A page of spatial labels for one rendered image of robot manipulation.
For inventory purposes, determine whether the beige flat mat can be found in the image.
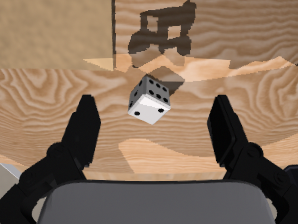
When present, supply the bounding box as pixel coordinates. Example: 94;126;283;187
0;0;114;71

